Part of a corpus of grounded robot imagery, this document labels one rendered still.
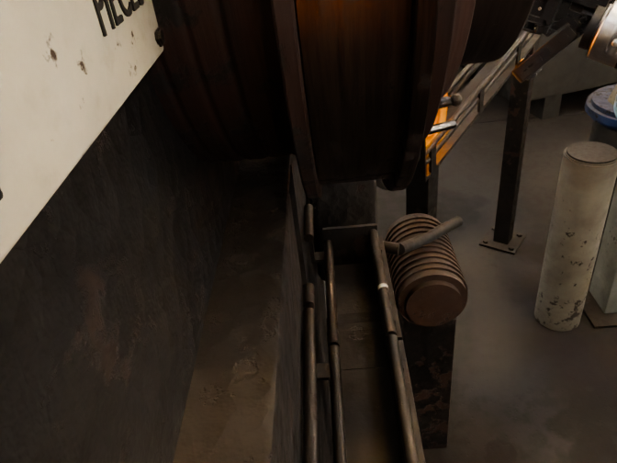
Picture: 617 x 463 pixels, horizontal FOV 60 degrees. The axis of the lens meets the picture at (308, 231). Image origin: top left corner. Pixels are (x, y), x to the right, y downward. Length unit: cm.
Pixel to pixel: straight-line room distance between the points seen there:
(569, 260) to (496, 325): 29
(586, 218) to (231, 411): 119
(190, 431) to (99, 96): 20
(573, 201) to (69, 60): 130
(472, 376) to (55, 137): 139
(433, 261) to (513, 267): 90
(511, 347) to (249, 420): 130
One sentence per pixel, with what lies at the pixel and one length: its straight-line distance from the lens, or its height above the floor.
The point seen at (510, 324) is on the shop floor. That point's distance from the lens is 165.
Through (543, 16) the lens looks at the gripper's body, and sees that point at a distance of 93.
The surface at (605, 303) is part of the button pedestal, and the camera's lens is 172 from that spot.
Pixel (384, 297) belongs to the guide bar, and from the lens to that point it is 63.
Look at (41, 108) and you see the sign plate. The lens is 17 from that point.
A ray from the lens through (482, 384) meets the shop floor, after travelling 149.
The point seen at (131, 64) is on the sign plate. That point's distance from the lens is 25.
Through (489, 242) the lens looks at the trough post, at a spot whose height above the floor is 1.
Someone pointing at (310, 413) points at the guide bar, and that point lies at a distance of 47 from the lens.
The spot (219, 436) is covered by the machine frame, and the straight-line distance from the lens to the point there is 33.
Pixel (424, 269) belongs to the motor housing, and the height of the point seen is 53.
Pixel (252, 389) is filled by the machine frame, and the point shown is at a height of 87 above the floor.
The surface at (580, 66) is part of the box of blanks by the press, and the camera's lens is 288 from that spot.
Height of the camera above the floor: 113
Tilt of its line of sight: 34 degrees down
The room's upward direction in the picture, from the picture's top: 7 degrees counter-clockwise
